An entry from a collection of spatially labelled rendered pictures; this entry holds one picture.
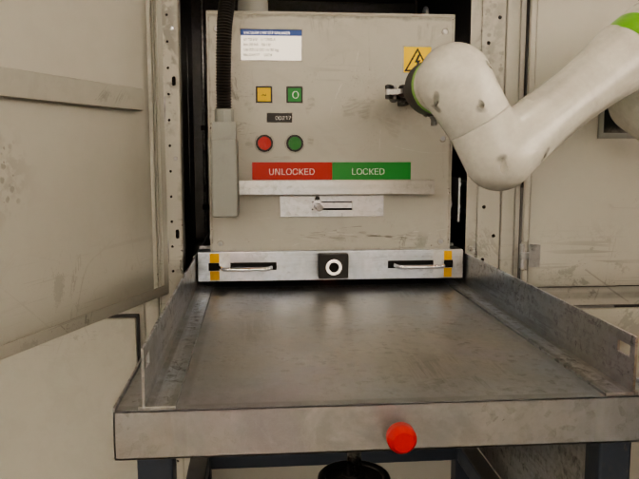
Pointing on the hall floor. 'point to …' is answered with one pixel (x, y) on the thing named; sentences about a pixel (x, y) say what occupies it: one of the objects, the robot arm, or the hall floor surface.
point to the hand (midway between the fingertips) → (404, 97)
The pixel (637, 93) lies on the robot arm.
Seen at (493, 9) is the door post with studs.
